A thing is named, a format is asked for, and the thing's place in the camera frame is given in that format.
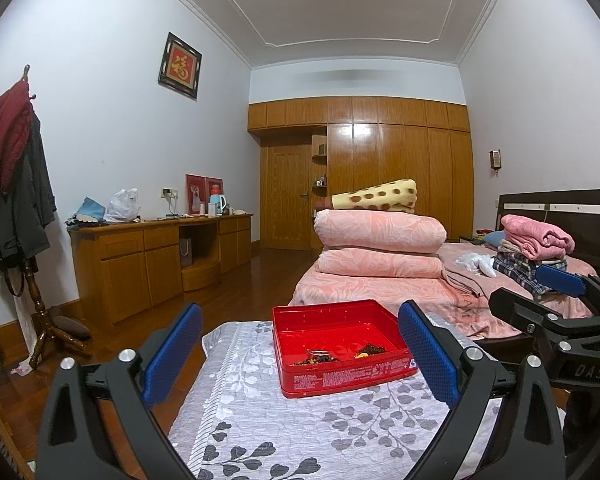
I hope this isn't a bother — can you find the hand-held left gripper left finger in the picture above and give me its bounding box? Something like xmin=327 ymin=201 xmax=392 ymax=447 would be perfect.
xmin=35 ymin=302 xmax=204 ymax=480

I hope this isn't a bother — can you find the blue cloth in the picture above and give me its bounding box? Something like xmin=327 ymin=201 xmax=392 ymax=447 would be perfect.
xmin=66 ymin=196 xmax=106 ymax=227

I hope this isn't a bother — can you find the wooden coat rack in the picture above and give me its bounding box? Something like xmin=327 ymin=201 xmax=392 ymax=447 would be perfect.
xmin=10 ymin=64 xmax=94 ymax=368

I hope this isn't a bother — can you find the black framed wall picture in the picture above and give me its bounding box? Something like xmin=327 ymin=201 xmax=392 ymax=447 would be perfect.
xmin=157 ymin=31 xmax=203 ymax=100

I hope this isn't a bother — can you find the wooden door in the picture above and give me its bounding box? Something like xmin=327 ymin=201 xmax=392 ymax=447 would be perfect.
xmin=260 ymin=142 xmax=314 ymax=252

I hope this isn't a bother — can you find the bed with pink sheet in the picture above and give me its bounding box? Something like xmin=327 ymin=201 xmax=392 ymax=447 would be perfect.
xmin=290 ymin=240 xmax=598 ymax=341

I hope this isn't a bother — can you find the wooden sideboard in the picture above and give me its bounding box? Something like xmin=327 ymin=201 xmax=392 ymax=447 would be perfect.
xmin=67 ymin=212 xmax=255 ymax=326

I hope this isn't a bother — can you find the dark hanging coat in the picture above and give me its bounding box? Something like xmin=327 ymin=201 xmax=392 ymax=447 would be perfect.
xmin=0 ymin=110 xmax=59 ymax=270

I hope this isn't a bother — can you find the wooden wardrobe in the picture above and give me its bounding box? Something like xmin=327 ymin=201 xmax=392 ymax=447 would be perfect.
xmin=247 ymin=96 xmax=476 ymax=252

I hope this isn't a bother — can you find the beige folded blanket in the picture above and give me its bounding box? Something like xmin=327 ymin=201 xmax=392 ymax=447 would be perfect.
xmin=440 ymin=242 xmax=512 ymax=302

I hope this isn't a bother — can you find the giraffe spotted yellow pillow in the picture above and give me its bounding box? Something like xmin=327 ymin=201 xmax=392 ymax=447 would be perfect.
xmin=330 ymin=178 xmax=418 ymax=214

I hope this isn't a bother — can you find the red plastic box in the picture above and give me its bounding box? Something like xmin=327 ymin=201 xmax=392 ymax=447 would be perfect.
xmin=272 ymin=299 xmax=419 ymax=399

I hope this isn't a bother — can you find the white crumpled cloth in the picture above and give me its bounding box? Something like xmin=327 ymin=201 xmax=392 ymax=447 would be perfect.
xmin=455 ymin=252 xmax=497 ymax=279

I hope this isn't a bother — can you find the red hanging scarf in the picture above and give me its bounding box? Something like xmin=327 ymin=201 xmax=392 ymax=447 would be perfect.
xmin=0 ymin=82 xmax=36 ymax=192

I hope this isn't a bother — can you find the dark wooden headboard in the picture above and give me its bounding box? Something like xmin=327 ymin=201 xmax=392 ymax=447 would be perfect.
xmin=497 ymin=188 xmax=600 ymax=281

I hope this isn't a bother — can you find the white plastic bag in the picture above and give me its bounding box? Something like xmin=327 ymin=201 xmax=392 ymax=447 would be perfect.
xmin=103 ymin=188 xmax=142 ymax=224

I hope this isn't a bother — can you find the dark floor cushion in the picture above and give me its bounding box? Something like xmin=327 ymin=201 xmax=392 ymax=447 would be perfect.
xmin=49 ymin=305 xmax=92 ymax=339

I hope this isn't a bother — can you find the pink folded quilt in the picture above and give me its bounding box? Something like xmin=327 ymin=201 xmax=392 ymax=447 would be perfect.
xmin=313 ymin=208 xmax=447 ymax=255
xmin=312 ymin=247 xmax=445 ymax=280

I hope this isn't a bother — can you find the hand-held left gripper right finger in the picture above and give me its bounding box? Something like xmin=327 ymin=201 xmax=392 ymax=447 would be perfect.
xmin=397 ymin=300 xmax=567 ymax=480

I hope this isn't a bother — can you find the folded pink blanket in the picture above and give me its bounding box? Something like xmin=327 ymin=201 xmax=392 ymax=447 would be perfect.
xmin=500 ymin=214 xmax=576 ymax=261

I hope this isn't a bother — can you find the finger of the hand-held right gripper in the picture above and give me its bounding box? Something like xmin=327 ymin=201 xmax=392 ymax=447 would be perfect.
xmin=535 ymin=265 xmax=600 ymax=322
xmin=488 ymin=287 xmax=581 ymax=357

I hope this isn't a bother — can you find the grey leaf print bedspread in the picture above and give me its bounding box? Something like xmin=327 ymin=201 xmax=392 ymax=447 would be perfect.
xmin=167 ymin=312 xmax=566 ymax=480

